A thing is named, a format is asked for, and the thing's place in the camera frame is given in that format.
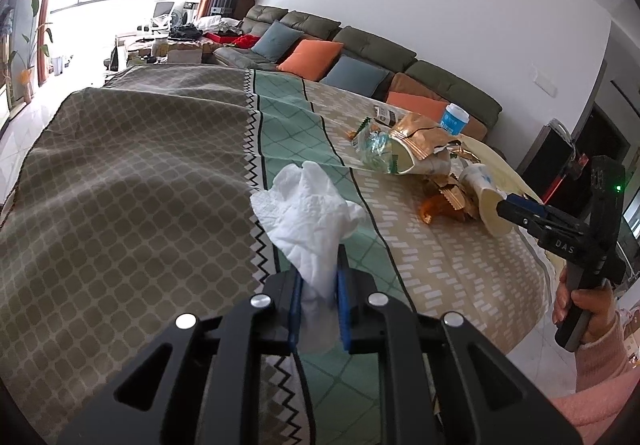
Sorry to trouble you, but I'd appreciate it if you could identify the blue-grey cushion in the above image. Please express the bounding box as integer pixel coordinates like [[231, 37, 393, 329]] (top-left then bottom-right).
[[251, 20, 305, 64], [320, 55, 390, 99]]

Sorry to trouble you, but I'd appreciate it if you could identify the orange cushion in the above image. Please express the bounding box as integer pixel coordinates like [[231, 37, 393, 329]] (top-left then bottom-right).
[[385, 91, 449, 115], [276, 39, 345, 82]]

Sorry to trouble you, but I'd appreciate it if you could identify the copper foil snack bag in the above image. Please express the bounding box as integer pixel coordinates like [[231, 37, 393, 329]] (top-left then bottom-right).
[[390, 112, 464, 162]]

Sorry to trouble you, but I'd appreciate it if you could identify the white tub with blue lid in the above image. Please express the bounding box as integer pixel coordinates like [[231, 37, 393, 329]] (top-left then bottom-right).
[[439, 104, 470, 136]]

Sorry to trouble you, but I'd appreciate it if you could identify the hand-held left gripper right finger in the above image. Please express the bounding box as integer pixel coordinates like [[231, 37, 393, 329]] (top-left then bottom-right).
[[336, 245, 583, 445]]

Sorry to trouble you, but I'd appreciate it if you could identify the person's right hand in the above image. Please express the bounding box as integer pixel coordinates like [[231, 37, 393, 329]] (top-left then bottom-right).
[[552, 269, 616, 344]]

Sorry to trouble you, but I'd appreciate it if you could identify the brown cushion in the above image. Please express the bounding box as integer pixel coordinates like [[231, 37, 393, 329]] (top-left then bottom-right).
[[388, 72, 488, 141]]

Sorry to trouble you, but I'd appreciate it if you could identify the cluttered coffee table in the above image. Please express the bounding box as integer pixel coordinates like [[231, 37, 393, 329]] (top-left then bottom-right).
[[104, 20, 242, 72]]

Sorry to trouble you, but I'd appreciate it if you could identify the patterned tablecloth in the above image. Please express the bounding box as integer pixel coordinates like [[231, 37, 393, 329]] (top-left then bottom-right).
[[0, 64, 551, 445]]

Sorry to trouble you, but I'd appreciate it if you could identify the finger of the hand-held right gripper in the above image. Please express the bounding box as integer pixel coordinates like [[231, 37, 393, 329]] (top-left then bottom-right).
[[505, 193, 592, 229], [496, 200, 589, 247]]

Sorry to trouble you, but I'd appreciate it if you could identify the white paper cup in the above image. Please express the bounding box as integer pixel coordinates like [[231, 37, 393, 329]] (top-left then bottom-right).
[[459, 164, 517, 237]]

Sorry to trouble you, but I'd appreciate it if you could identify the black and white packet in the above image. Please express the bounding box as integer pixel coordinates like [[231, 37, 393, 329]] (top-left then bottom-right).
[[373, 105, 407, 127]]

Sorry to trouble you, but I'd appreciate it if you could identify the black cabinet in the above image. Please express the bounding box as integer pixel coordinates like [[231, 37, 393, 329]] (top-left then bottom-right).
[[516, 118, 577, 207]]

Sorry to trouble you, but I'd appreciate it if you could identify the white tissue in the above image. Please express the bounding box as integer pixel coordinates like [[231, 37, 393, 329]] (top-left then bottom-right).
[[250, 161, 368, 354]]

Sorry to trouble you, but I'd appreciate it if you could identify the green snack packet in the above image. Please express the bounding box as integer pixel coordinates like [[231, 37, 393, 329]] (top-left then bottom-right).
[[349, 119, 402, 172]]

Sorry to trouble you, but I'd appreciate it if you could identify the white office chair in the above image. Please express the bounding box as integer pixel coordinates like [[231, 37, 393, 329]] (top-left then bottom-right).
[[149, 1, 178, 32]]

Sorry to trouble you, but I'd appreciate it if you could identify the white wall switch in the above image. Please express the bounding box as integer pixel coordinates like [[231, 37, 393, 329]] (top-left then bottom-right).
[[529, 67, 559, 97]]

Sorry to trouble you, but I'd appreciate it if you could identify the orange plastic wrapper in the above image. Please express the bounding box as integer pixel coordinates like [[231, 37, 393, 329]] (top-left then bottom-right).
[[418, 192, 452, 225]]

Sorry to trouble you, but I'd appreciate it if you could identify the person's right forearm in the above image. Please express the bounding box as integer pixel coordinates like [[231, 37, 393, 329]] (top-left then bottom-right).
[[549, 312, 640, 427]]

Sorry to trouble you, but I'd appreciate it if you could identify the cream paper bag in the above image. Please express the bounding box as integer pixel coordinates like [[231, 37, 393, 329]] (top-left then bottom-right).
[[389, 135, 452, 177]]

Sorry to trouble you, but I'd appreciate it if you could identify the tall leafy potted plant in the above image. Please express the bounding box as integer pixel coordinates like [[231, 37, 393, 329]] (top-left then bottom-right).
[[9, 0, 55, 102]]

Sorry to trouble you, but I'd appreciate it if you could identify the gold foil wrapper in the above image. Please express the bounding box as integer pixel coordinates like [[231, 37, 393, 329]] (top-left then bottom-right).
[[429, 172, 482, 224]]

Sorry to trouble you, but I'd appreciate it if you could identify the dark green sofa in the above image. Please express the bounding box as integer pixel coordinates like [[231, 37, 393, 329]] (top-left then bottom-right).
[[212, 4, 503, 141]]

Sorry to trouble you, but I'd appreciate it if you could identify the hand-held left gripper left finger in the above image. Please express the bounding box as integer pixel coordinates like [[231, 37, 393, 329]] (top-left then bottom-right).
[[57, 270, 306, 445]]

